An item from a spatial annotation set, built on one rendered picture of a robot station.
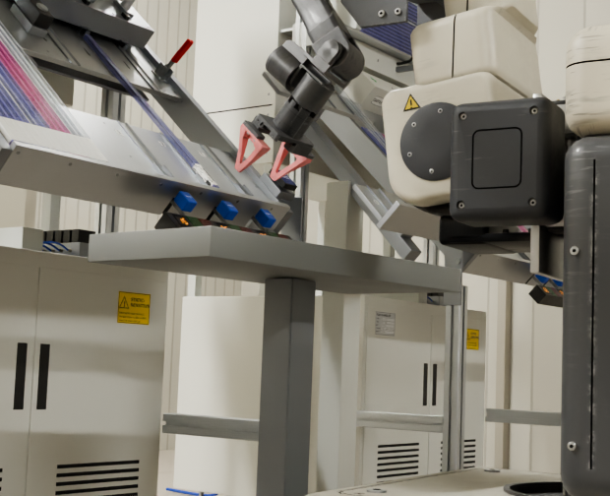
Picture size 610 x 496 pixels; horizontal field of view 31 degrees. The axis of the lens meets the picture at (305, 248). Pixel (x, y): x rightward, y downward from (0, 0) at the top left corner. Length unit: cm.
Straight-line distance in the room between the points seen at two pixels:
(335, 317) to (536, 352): 254
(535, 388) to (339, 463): 255
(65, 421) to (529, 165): 115
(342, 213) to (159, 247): 98
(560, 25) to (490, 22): 356
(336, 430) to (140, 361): 44
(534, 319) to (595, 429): 367
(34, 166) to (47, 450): 63
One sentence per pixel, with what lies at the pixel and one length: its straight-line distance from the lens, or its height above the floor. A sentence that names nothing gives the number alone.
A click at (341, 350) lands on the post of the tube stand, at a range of 238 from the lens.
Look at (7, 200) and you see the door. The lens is 487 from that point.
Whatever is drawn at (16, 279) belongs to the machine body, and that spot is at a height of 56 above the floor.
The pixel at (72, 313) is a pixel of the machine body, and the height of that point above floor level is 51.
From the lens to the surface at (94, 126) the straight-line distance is 196.
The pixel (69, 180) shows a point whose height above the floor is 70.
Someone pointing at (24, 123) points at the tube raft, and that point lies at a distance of 177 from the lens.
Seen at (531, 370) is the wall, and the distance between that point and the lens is 487.
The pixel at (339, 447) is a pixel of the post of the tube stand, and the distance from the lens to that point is 239.
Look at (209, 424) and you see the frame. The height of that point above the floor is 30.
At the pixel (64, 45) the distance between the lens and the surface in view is 222.
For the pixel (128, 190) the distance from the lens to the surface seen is 185.
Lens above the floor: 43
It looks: 6 degrees up
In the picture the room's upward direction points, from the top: 2 degrees clockwise
